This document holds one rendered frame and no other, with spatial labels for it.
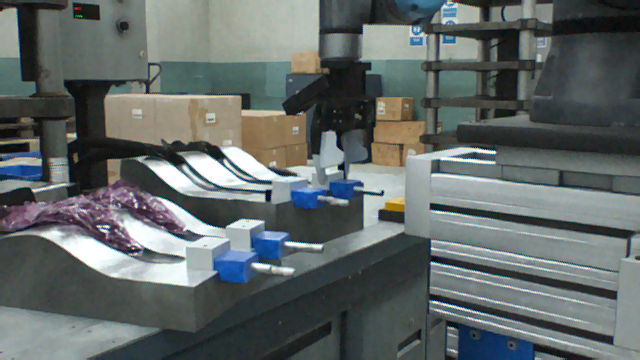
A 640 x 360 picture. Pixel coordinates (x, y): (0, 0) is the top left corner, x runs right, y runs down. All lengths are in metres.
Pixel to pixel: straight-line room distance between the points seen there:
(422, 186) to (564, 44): 0.21
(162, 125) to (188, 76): 4.96
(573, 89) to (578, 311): 0.21
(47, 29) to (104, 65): 0.28
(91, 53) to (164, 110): 3.30
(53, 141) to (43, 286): 0.80
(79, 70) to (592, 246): 1.42
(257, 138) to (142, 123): 1.05
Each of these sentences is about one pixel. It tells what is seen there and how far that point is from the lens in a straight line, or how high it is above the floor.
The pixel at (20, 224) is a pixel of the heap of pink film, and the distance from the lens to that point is 0.94.
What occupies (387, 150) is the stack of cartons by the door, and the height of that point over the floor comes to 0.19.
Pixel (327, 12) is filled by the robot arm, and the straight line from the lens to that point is 1.10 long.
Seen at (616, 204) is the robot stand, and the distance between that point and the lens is 0.66.
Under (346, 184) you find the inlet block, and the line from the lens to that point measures 1.11.
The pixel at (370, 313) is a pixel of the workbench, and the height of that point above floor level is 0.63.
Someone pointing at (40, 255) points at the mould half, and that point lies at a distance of 0.85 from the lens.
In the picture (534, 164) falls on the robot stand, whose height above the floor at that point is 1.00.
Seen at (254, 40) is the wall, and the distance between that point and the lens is 9.76.
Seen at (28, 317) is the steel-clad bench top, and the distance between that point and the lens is 0.86.
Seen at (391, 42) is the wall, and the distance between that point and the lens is 8.43.
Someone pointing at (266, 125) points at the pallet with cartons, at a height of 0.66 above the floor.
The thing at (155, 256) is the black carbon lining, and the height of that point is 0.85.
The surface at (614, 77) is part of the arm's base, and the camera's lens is 0.65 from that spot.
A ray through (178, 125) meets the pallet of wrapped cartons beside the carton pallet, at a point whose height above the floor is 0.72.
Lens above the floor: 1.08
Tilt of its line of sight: 9 degrees down
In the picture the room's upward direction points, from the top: straight up
